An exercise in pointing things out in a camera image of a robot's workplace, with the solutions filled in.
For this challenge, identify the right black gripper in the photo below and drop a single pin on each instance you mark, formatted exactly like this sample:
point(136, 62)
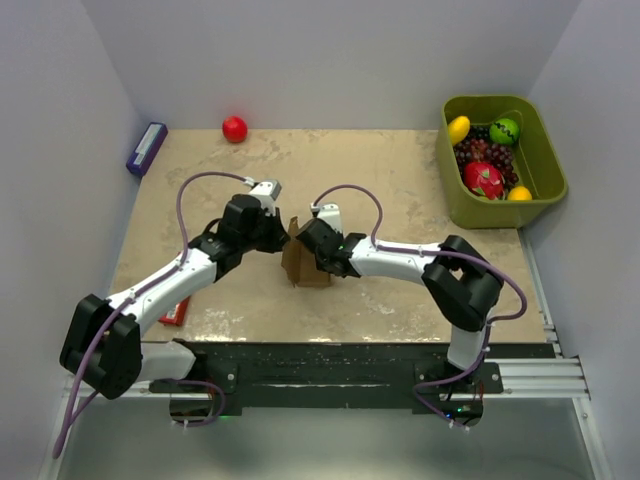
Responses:
point(331, 229)

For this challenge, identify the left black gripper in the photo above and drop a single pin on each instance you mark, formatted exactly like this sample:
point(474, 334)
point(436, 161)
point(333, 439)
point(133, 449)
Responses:
point(279, 235)

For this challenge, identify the brown cardboard box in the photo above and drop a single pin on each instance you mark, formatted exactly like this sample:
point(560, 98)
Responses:
point(299, 264)

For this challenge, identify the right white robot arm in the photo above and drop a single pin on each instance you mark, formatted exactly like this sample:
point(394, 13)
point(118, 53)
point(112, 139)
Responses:
point(458, 278)

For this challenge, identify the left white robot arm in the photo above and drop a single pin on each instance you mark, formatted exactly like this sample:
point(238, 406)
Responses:
point(104, 346)

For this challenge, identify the red rectangular box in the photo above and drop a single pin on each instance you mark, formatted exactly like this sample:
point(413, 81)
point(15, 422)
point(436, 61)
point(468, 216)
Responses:
point(176, 316)

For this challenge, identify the purple rectangular box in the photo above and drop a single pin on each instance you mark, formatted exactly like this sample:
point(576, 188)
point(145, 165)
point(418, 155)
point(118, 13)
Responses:
point(148, 146)

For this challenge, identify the red tomato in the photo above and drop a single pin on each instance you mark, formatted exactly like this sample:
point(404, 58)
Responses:
point(234, 129)

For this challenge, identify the red dragon fruit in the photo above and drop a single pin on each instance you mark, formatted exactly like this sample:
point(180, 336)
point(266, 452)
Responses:
point(484, 180)

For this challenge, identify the yellow lemon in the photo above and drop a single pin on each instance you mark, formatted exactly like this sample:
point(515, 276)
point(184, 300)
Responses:
point(458, 129)

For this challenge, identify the purple grapes bunch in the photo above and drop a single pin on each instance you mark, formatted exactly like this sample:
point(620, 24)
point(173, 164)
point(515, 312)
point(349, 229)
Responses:
point(477, 146)

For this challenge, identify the small yellow orange fruit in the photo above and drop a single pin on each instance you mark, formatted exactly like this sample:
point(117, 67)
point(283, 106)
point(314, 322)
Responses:
point(519, 193)

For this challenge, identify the green striped fruit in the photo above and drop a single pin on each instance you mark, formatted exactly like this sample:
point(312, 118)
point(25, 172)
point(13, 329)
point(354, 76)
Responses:
point(504, 131)

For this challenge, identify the green plastic bin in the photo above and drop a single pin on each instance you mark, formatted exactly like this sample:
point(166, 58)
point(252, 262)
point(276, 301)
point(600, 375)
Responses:
point(536, 164)

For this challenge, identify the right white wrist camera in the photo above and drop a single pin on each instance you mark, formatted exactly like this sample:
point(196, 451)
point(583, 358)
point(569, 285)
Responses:
point(329, 213)

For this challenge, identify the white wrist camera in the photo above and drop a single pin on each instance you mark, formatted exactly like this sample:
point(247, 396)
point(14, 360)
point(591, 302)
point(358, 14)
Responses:
point(267, 192)
point(329, 213)

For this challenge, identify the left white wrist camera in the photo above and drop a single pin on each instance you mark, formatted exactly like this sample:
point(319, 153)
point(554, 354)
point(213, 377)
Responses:
point(267, 192)

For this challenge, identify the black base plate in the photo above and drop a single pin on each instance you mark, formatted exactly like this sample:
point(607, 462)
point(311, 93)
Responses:
point(238, 376)

